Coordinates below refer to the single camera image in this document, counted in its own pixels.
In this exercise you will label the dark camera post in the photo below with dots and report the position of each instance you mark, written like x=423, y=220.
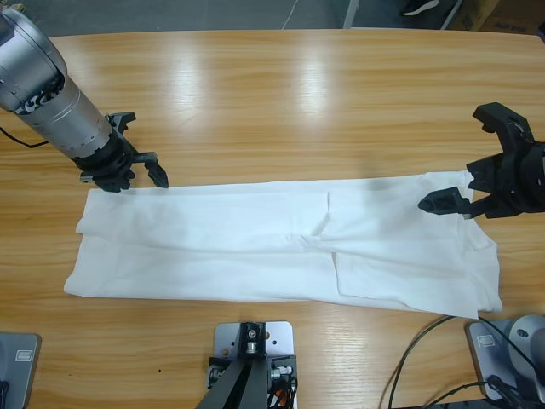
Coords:
x=238, y=392

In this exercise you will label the black shoe white sole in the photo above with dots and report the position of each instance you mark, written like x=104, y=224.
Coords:
x=419, y=6

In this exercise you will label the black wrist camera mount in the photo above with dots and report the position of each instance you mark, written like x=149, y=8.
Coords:
x=121, y=119
x=498, y=117

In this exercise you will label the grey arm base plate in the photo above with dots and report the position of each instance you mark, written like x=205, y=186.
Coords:
x=528, y=341
x=19, y=366

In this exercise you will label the brown cardboard box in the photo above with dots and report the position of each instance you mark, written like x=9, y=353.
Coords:
x=468, y=19

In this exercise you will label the white mount block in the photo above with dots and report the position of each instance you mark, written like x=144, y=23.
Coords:
x=279, y=336

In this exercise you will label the white Unitree t-shirt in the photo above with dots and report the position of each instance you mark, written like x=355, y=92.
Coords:
x=213, y=247

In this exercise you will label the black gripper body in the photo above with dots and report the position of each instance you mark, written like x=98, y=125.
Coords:
x=113, y=159
x=519, y=183

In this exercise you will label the dark printed box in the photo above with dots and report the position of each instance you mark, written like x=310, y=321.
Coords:
x=519, y=17

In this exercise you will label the white pole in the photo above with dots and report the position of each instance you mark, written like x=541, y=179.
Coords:
x=351, y=15

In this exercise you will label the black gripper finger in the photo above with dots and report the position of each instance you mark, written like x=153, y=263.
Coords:
x=116, y=185
x=158, y=174
x=445, y=201
x=481, y=172

